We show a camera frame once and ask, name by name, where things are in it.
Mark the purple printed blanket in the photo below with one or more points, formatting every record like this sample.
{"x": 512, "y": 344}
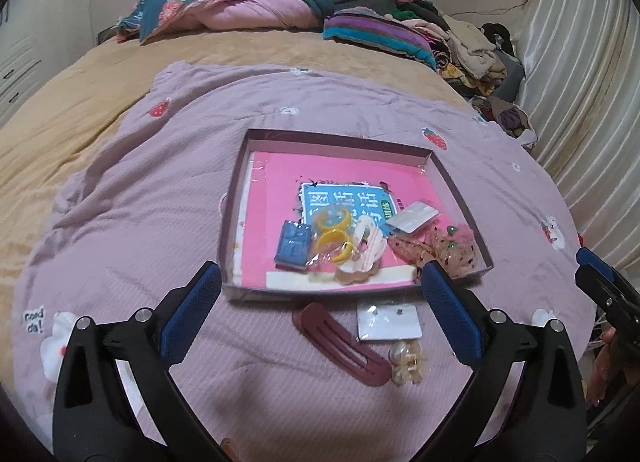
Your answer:
{"x": 150, "y": 167}

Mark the small blue box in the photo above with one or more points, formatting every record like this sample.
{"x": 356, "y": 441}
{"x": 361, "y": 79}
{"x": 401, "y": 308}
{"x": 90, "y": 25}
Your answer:
{"x": 292, "y": 244}

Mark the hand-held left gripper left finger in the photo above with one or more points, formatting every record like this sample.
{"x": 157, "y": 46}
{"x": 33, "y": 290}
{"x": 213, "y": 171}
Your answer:
{"x": 192, "y": 302}

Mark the person's right hand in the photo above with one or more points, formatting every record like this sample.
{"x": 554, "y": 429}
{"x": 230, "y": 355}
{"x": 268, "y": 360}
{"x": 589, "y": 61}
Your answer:
{"x": 600, "y": 367}

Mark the white wardrobe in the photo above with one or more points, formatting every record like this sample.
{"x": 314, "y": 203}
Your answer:
{"x": 25, "y": 57}

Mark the small white packet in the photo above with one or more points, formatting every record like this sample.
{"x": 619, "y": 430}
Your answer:
{"x": 412, "y": 216}

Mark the polka-dot sheer bow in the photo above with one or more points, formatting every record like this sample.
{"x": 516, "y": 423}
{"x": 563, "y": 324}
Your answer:
{"x": 450, "y": 254}

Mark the bag of yellow rings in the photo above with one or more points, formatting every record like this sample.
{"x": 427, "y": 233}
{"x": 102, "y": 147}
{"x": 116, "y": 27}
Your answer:
{"x": 332, "y": 239}

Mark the white claw hair clip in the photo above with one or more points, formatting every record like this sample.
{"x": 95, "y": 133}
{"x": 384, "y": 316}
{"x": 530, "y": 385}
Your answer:
{"x": 367, "y": 247}

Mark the maroon snap hair clip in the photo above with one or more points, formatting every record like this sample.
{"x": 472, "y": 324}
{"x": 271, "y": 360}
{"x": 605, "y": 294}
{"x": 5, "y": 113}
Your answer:
{"x": 340, "y": 342}

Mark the white earring card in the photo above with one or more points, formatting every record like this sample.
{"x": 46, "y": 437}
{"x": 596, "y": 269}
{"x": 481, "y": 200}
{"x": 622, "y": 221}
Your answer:
{"x": 387, "y": 324}

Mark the shallow cardboard box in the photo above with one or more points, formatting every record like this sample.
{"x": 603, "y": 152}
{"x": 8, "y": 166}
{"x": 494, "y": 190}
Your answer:
{"x": 227, "y": 262}

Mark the pink book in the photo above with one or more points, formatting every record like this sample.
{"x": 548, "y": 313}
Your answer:
{"x": 280, "y": 182}

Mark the pile of clothes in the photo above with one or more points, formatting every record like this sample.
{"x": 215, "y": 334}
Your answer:
{"x": 475, "y": 52}

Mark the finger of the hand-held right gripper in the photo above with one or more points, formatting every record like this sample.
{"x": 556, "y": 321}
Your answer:
{"x": 597, "y": 289}
{"x": 595, "y": 263}

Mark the white pleated curtain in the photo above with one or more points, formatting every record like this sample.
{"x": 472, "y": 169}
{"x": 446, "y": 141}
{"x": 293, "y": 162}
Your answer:
{"x": 585, "y": 92}

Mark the teal and pink floral quilt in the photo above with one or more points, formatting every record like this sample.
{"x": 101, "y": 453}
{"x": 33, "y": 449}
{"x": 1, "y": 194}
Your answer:
{"x": 250, "y": 7}

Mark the striped folded towel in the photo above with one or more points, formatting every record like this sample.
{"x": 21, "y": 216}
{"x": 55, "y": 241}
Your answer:
{"x": 380, "y": 32}

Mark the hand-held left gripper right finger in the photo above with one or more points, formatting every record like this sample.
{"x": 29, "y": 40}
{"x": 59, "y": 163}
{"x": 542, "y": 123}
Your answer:
{"x": 452, "y": 307}

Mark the tan bedsheet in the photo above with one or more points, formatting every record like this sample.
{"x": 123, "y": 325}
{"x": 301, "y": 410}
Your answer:
{"x": 65, "y": 107}

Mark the small beige claw clip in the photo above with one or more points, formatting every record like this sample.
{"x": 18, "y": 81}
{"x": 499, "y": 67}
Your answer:
{"x": 407, "y": 362}

